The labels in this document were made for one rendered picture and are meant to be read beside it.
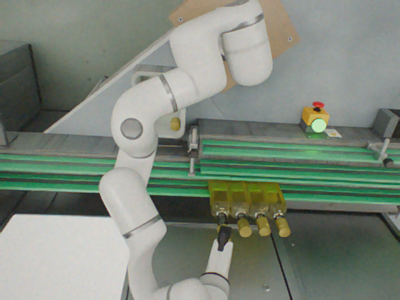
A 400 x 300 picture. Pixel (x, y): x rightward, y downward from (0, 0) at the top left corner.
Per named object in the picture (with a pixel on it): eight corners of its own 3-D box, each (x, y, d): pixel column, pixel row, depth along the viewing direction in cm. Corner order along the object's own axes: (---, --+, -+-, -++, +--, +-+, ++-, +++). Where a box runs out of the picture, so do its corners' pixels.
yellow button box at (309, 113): (298, 123, 117) (305, 132, 111) (303, 104, 113) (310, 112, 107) (317, 124, 118) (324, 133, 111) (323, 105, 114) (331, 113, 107)
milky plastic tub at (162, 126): (136, 125, 115) (133, 136, 108) (135, 63, 104) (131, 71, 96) (184, 128, 116) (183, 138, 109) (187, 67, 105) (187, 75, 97)
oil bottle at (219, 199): (207, 180, 113) (211, 221, 95) (208, 167, 111) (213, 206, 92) (223, 181, 114) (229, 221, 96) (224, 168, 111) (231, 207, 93)
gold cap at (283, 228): (289, 221, 93) (293, 231, 89) (281, 228, 94) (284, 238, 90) (281, 216, 92) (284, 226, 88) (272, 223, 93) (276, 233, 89)
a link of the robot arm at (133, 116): (162, 85, 74) (105, 109, 72) (159, 62, 60) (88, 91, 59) (186, 138, 73) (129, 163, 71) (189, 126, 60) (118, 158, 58)
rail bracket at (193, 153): (186, 163, 109) (186, 184, 98) (189, 118, 100) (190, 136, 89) (195, 163, 109) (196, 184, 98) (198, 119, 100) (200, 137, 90)
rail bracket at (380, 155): (361, 146, 109) (381, 168, 97) (368, 127, 105) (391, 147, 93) (372, 147, 109) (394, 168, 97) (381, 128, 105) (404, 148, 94)
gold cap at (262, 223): (254, 225, 93) (257, 236, 90) (256, 216, 91) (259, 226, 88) (266, 226, 94) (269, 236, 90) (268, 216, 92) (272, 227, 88)
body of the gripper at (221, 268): (226, 306, 74) (233, 268, 84) (231, 277, 69) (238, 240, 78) (195, 298, 75) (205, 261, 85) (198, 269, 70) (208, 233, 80)
